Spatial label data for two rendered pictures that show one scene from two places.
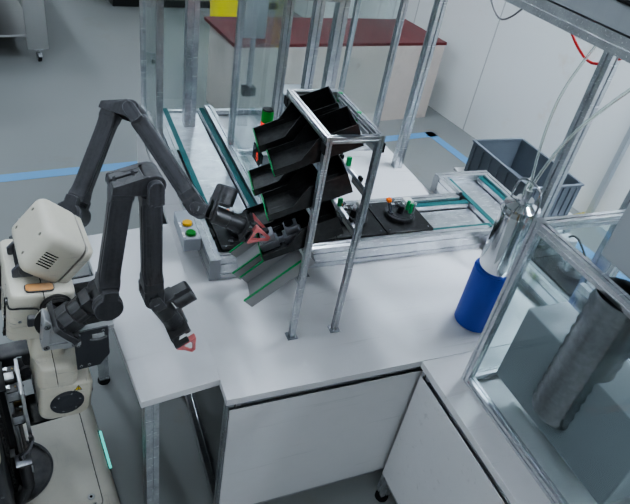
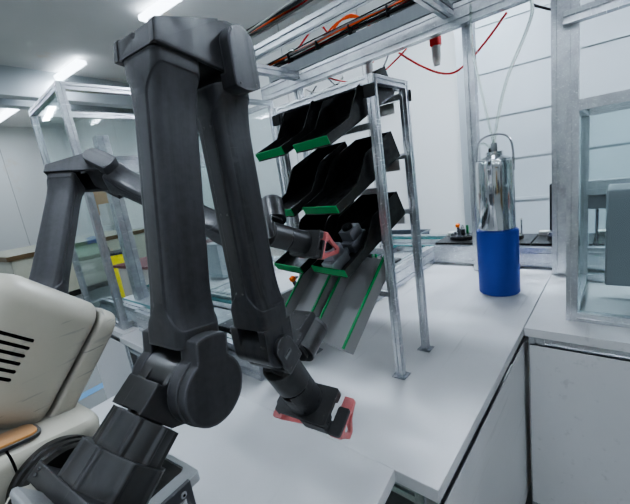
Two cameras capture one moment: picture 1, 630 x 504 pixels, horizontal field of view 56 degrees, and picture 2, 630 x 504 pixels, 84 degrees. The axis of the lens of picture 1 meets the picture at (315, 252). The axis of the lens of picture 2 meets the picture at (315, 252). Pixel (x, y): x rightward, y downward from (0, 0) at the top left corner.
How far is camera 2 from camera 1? 1.31 m
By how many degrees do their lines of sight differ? 30
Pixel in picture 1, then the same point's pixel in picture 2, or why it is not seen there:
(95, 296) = (169, 373)
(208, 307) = not seen: hidden behind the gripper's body
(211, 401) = not seen: outside the picture
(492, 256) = (498, 211)
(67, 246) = (51, 303)
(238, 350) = (371, 421)
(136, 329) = (215, 485)
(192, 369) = (345, 483)
